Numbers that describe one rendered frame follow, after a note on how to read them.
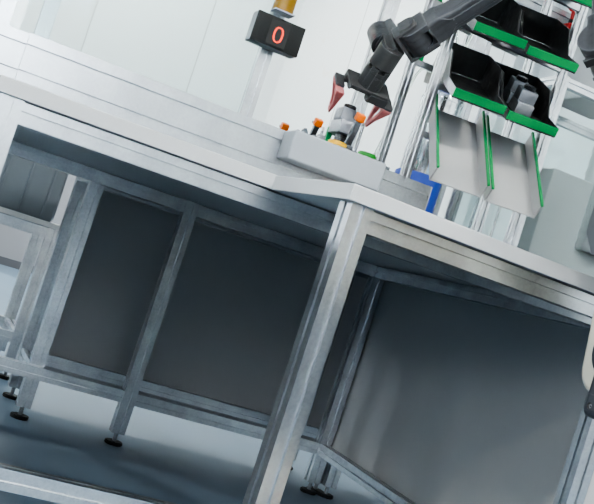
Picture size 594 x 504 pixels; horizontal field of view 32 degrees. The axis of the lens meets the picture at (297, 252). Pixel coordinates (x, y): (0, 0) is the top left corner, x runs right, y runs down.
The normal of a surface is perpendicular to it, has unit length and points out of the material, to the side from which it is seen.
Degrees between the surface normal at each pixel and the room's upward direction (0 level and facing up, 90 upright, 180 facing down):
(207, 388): 90
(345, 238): 90
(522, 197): 45
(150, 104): 90
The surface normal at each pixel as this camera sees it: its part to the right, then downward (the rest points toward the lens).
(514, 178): 0.35, -0.65
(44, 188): 0.34, 0.07
